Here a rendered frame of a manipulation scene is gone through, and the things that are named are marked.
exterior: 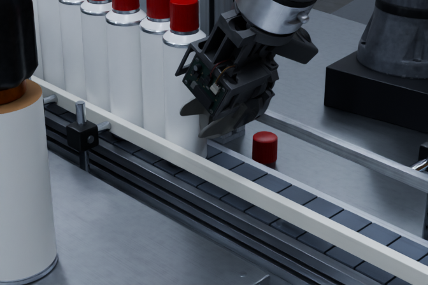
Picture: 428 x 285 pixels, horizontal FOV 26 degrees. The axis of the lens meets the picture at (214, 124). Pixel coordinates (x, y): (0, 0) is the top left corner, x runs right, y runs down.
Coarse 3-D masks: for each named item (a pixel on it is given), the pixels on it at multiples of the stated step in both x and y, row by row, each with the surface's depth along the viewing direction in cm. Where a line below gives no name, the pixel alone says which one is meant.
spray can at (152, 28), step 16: (160, 0) 108; (160, 16) 109; (144, 32) 110; (160, 32) 109; (144, 48) 111; (160, 48) 110; (144, 64) 112; (160, 64) 111; (144, 80) 113; (160, 80) 112; (144, 96) 114; (160, 96) 112; (144, 112) 115; (160, 112) 113; (144, 128) 116; (160, 128) 114
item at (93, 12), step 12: (96, 0) 115; (108, 0) 116; (84, 12) 115; (96, 12) 115; (84, 24) 116; (96, 24) 115; (84, 36) 117; (96, 36) 116; (84, 48) 118; (96, 48) 117; (84, 60) 119; (96, 60) 118; (96, 72) 118; (96, 84) 119; (108, 84) 119; (96, 96) 120; (108, 96) 120; (108, 108) 121
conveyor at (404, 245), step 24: (72, 120) 124; (120, 144) 118; (168, 168) 112; (240, 168) 112; (216, 192) 107; (288, 192) 107; (264, 216) 102; (336, 216) 102; (360, 216) 102; (312, 240) 98; (384, 240) 98; (408, 240) 98; (360, 264) 95
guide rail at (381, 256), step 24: (72, 96) 122; (96, 120) 119; (120, 120) 116; (144, 144) 113; (168, 144) 110; (192, 168) 107; (216, 168) 105; (240, 192) 102; (264, 192) 100; (288, 216) 98; (312, 216) 96; (336, 240) 94; (360, 240) 92; (384, 264) 90; (408, 264) 88
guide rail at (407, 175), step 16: (272, 112) 107; (288, 128) 105; (304, 128) 103; (320, 144) 102; (336, 144) 100; (352, 144) 100; (352, 160) 99; (368, 160) 98; (384, 160) 97; (400, 176) 95; (416, 176) 94
